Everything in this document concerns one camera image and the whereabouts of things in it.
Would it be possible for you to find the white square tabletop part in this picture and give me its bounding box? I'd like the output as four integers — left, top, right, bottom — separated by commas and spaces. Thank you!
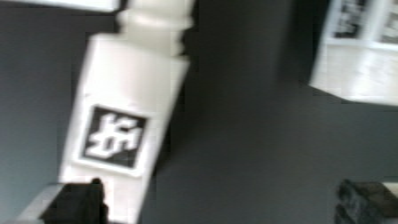
0, 0, 127, 12

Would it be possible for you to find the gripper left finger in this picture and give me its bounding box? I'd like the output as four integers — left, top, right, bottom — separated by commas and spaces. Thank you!
40, 178, 109, 224

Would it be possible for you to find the white marker sheet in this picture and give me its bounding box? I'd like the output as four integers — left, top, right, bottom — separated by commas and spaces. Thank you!
310, 0, 398, 106

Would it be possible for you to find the white leg centre right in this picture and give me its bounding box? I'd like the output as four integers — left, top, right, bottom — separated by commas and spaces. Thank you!
61, 0, 196, 224

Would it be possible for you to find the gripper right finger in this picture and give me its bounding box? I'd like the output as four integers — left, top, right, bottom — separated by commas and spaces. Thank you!
335, 179, 398, 224

